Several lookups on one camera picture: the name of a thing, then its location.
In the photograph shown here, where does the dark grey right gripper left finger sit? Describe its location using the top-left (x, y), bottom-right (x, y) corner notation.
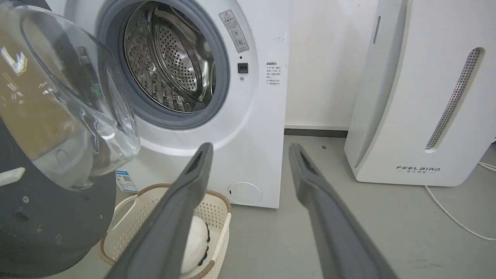
top-left (105, 142), bottom-right (214, 279)

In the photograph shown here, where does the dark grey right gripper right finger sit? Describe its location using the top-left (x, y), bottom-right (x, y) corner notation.
top-left (288, 143), bottom-right (399, 279)

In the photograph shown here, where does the washing machine door with glass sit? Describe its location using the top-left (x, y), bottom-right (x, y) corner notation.
top-left (0, 0), bottom-right (141, 278)

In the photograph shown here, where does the white front-load washing machine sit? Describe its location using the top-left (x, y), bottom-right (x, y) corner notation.
top-left (46, 0), bottom-right (292, 209)

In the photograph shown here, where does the white garment in basket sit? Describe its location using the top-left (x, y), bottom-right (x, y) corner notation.
top-left (181, 215), bottom-right (211, 275)

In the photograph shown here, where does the cream plastic laundry basket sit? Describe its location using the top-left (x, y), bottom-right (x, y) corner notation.
top-left (98, 184), bottom-right (232, 279)

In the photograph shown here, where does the white Feelbird air purifier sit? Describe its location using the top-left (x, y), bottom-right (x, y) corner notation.
top-left (344, 0), bottom-right (496, 187)

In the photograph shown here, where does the white power cable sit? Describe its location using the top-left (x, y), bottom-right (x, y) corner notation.
top-left (424, 162), bottom-right (496, 241)

